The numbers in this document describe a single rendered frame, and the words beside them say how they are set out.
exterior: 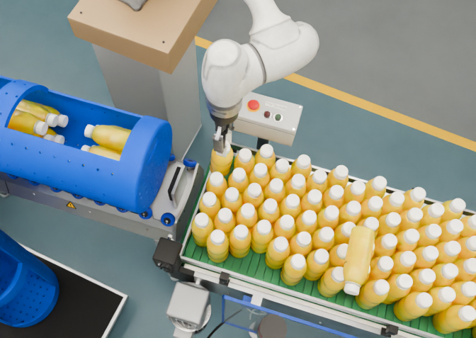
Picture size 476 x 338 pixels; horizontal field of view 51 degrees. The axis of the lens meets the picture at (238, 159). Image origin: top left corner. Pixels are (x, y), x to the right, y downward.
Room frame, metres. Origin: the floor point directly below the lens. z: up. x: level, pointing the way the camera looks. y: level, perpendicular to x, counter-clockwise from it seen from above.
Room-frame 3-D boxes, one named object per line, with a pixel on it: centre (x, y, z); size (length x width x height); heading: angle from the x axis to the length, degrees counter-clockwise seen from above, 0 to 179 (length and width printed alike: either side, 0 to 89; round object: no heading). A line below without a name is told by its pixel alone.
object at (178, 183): (0.60, 0.18, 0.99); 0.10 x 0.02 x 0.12; 166
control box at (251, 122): (0.83, -0.09, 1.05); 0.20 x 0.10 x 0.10; 76
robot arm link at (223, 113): (0.67, 0.04, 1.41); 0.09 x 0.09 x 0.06
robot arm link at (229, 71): (0.68, 0.03, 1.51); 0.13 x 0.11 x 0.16; 121
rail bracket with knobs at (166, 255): (0.40, 0.19, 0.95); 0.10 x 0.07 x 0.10; 166
